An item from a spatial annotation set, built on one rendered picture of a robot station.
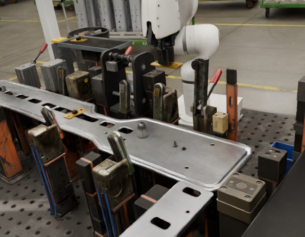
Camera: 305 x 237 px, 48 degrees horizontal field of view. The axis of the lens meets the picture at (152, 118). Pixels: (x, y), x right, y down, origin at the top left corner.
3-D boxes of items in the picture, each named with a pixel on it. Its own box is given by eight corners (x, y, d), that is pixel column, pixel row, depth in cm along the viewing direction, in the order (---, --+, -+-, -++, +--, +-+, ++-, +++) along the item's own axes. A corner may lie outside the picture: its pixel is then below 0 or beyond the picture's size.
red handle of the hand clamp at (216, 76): (191, 106, 106) (213, 67, 111) (194, 110, 108) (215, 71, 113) (203, 109, 104) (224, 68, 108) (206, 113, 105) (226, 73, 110)
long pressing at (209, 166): (-37, 96, 164) (-38, 92, 163) (6, 80, 178) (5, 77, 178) (215, 197, 80) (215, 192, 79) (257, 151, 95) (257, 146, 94)
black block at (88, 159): (86, 237, 113) (66, 164, 100) (109, 217, 120) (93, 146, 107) (102, 248, 108) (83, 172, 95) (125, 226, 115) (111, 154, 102)
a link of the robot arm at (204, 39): (182, 73, 161) (176, 23, 149) (222, 70, 157) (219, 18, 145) (180, 84, 151) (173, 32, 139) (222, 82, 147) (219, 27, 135)
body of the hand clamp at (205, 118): (196, 197, 124) (190, 110, 108) (207, 186, 128) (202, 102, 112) (211, 203, 120) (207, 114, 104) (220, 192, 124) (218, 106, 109)
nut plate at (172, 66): (149, 65, 90) (149, 60, 89) (158, 60, 92) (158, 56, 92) (175, 69, 85) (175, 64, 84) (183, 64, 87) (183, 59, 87)
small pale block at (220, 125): (215, 210, 116) (212, 115, 100) (220, 204, 119) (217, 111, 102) (224, 214, 114) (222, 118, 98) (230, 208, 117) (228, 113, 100)
